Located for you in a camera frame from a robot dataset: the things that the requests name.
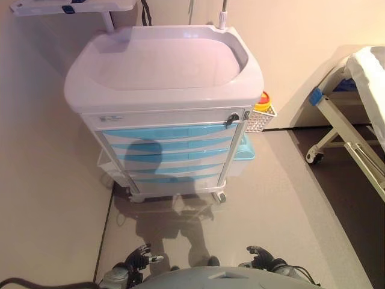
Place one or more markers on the white medical cart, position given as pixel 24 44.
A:
pixel 150 99

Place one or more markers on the white locking cart drawer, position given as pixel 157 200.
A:
pixel 168 117

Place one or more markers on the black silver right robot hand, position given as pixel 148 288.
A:
pixel 269 260

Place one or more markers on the blue bed corner bumper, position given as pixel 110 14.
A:
pixel 316 97

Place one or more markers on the grey robot torso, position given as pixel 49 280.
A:
pixel 210 278

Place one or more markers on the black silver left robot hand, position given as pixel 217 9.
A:
pixel 136 262

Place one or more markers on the bed caster wheel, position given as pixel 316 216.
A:
pixel 315 156

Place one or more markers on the metal IV pole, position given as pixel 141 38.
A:
pixel 222 16

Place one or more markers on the white overbed table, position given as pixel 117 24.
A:
pixel 45 6

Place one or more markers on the white perforated basket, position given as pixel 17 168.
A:
pixel 260 122

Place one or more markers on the white hospital bed frame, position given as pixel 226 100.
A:
pixel 337 120

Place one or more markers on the white bed mattress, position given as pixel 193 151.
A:
pixel 368 78

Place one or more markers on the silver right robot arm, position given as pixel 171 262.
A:
pixel 290 272

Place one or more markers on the blue lid waste bin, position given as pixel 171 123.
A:
pixel 245 152

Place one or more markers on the cart caster wheel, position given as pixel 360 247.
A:
pixel 221 197

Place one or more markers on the yellow sharps container red lid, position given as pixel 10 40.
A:
pixel 263 102

